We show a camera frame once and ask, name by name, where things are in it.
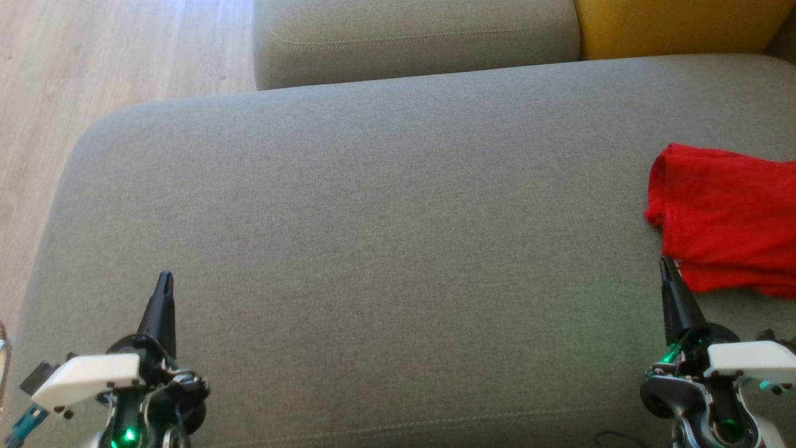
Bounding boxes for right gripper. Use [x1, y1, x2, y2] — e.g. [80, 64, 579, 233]
[647, 256, 796, 380]

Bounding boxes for red jersey with black lettering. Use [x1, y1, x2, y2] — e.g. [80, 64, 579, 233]
[644, 143, 796, 282]

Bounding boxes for white laundry basket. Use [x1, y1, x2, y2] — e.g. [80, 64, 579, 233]
[0, 320, 13, 414]

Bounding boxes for left cable with teal plug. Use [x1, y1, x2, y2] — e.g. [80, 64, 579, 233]
[3, 403, 50, 448]

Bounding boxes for large grey sofa ottoman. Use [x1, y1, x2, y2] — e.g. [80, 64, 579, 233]
[0, 53, 796, 448]

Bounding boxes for grey sofa seat cushion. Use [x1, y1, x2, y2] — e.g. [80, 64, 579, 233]
[252, 0, 582, 91]

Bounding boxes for yellow sofa back cushion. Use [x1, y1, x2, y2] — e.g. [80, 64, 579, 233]
[573, 0, 796, 61]

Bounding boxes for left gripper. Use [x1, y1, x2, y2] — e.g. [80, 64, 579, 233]
[31, 271, 210, 411]

